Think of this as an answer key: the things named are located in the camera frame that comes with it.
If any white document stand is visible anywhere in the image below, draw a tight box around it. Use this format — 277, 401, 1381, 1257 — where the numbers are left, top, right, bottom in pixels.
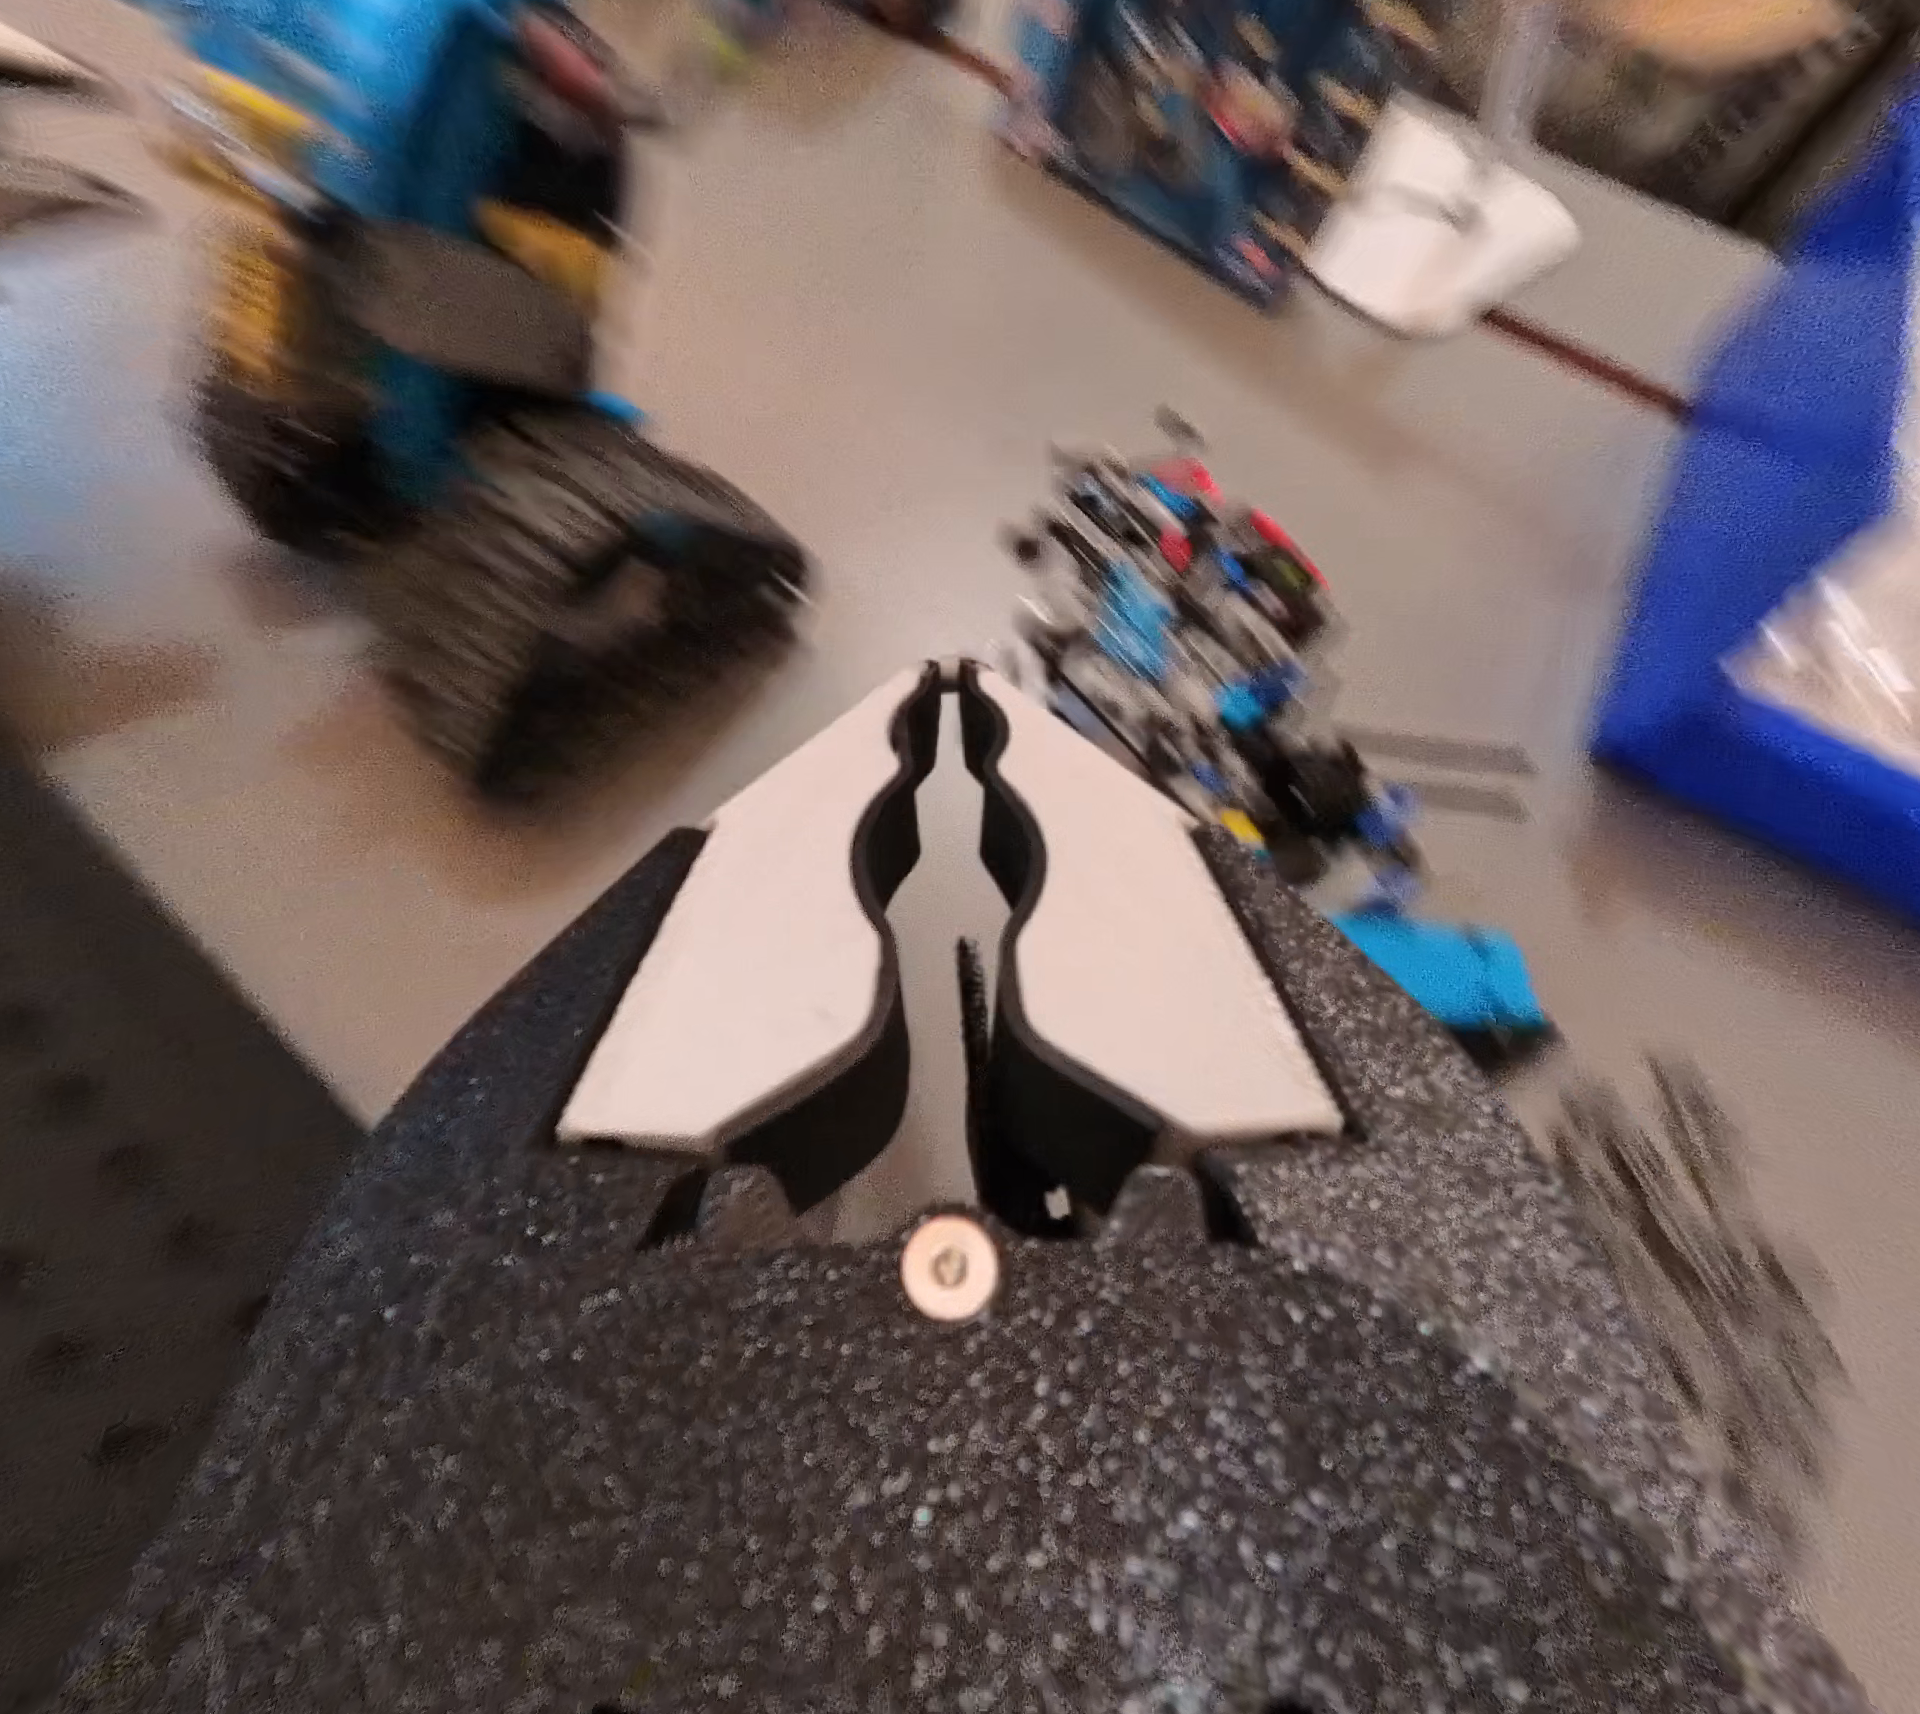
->
1261, 0, 1682, 341

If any blue plastic bin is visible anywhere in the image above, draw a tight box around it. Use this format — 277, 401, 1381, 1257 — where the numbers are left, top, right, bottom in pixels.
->
1591, 93, 1920, 922

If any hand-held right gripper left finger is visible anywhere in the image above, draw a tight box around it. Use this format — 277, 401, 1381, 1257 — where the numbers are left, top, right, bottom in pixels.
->
562, 664, 942, 1206

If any blue tracked toy robot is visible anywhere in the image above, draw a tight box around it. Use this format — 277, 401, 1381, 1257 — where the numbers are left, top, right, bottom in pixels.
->
90, 0, 819, 802

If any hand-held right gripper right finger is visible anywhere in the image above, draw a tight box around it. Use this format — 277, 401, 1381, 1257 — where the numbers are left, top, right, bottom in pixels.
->
961, 664, 1346, 1230

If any black dimpled mat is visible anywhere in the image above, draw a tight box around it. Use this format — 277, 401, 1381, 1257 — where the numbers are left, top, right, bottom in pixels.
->
0, 754, 368, 1714

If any blue toy kit booklet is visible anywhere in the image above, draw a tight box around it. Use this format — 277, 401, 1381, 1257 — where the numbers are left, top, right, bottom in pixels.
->
1006, 0, 1479, 305

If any pile of small brick pieces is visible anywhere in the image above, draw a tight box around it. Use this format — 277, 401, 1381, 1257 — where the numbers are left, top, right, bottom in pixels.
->
1006, 410, 1849, 1491

